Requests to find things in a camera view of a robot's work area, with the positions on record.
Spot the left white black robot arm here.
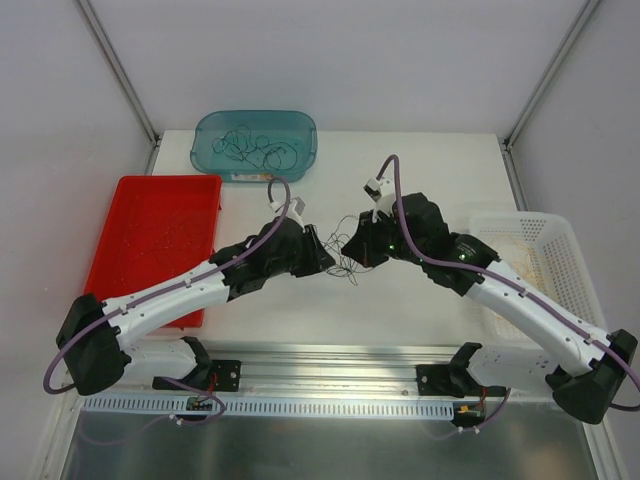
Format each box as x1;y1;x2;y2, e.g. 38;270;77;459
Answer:
43;218;335;396

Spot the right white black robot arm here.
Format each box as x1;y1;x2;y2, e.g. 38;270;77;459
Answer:
342;192;639;424

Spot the teal plastic tub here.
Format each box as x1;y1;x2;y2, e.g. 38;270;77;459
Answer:
190;110;318;183

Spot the white perforated plastic basket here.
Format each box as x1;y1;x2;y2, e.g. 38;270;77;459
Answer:
469;211;608;330

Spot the red plastic tray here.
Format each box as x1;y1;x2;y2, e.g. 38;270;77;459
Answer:
84;175;222;300

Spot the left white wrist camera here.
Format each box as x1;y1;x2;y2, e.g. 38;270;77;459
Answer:
269;197;306;227

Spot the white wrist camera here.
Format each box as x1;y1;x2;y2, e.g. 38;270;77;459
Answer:
269;197;306;227
363;177;396;223

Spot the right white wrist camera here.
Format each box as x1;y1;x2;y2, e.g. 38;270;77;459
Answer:
363;177;396;223

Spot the aluminium mounting rail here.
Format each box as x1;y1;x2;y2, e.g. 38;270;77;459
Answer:
60;342;601;401

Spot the right aluminium frame post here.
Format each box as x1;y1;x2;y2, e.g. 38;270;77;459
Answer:
504;0;604;153

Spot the aluminium frame post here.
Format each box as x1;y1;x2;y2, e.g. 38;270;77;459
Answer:
504;0;604;153
73;0;160;145

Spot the white slotted cable duct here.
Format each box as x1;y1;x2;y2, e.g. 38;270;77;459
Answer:
84;394;454;421

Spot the left aluminium frame post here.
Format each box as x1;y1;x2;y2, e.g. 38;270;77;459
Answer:
73;0;160;145

